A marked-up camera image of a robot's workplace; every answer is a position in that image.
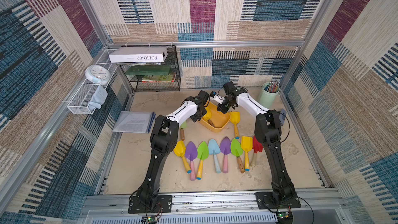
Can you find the mint green pencil cup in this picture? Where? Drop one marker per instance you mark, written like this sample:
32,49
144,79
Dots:
266,99

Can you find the white folio box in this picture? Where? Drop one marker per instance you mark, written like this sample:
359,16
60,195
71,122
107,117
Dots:
138,54

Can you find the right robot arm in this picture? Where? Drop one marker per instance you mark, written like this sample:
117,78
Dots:
268,133

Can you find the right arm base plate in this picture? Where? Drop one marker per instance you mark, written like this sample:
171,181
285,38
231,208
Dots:
277,200

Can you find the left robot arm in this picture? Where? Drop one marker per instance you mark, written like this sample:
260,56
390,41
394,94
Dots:
163,139

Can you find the colourful picture book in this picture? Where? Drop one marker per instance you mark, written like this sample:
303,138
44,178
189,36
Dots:
159,78

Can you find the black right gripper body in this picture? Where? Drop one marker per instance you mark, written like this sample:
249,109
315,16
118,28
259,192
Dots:
224,106

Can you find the white wire basket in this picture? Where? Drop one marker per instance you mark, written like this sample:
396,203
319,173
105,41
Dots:
79,102

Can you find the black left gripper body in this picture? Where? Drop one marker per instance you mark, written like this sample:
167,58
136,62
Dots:
199,115

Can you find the black wire mesh shelf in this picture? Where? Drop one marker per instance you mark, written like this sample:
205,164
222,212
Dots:
171,60

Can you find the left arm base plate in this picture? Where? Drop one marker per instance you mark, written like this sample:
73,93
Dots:
159,204

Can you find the light blue shovel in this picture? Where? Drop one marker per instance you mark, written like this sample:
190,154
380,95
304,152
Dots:
214,150

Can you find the white round clock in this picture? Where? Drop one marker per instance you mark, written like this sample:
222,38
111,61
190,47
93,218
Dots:
97,74

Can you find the yellow plastic storage box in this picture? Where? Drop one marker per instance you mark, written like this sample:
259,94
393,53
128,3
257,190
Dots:
218,119

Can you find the green shovel orange handle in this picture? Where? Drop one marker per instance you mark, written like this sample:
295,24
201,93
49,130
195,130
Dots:
203,154

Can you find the yellow square shovel yellow handle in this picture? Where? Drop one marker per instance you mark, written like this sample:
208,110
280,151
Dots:
246,145

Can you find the yellow shovel blue-tipped handle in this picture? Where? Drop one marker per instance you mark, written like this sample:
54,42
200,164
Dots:
179,151

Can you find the purple pointed shovel pink handle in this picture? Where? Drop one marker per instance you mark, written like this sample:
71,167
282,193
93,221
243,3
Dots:
191,154

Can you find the yellow scoop shovel wooden handle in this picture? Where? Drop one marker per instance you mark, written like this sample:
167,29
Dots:
207,117

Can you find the red shovel wooden handle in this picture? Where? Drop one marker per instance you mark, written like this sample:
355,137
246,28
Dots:
257,147

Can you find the green book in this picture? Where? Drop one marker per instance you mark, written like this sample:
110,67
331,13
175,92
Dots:
148,70

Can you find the green pointed shovel wooden handle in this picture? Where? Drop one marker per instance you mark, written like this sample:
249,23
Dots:
237,151

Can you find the coloured pencils in cup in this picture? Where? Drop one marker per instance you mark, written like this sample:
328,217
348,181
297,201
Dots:
272,87

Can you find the light blue cloth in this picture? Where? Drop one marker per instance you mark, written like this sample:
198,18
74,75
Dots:
98,99

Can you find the yellow scoop orange handle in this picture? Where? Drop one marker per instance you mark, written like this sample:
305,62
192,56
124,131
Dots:
235,119

